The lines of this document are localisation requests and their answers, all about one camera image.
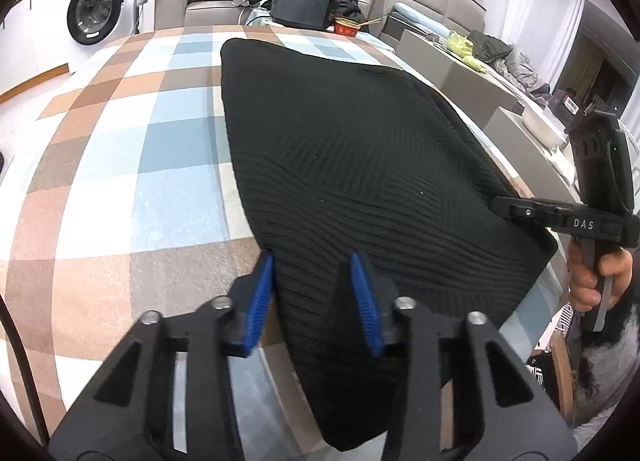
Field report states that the person's right forearm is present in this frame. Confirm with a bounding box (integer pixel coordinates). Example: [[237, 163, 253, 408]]
[[570, 286, 640, 447]]

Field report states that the white curtain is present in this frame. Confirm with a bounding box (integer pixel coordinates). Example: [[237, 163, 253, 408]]
[[500, 0, 591, 86]]

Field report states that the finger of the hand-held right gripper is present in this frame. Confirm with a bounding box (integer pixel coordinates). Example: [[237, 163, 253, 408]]
[[491, 196, 583, 232]]

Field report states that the plaid blanket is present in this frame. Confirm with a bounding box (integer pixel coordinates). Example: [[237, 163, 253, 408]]
[[0, 23, 571, 461]]

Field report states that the black cable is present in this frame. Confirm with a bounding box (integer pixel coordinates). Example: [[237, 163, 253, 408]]
[[0, 291, 51, 447]]

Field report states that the black cooking appliance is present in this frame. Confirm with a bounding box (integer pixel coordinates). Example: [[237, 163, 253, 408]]
[[270, 0, 343, 32]]

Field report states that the black knit sweater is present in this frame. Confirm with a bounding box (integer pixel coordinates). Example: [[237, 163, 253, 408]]
[[220, 37, 560, 453]]

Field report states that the white bowl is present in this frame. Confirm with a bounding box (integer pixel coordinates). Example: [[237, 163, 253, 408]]
[[521, 103, 568, 146]]

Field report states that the dark olive jacket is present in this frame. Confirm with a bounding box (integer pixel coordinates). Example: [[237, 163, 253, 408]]
[[467, 30, 513, 62]]

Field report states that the grey bedding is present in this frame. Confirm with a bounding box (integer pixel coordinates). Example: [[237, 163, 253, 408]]
[[487, 48, 553, 106]]

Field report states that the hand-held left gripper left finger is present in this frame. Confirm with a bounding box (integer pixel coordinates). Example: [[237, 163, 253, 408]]
[[47, 250, 277, 461]]

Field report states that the kitchen counter with cabinets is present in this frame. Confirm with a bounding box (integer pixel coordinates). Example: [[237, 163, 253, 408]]
[[0, 0, 71, 92]]

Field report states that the black box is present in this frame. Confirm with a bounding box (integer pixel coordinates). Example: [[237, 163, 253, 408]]
[[550, 88, 586, 122]]

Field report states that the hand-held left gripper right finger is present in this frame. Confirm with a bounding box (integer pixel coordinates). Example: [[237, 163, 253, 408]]
[[349, 252, 578, 461]]

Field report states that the blue pillow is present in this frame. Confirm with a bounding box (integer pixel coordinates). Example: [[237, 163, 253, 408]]
[[392, 2, 451, 39]]

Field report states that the green monster figure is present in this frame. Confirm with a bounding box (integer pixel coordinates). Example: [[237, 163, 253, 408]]
[[446, 30, 476, 54]]

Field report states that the person's right hand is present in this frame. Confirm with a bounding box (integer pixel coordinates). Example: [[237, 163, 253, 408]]
[[567, 241, 633, 314]]

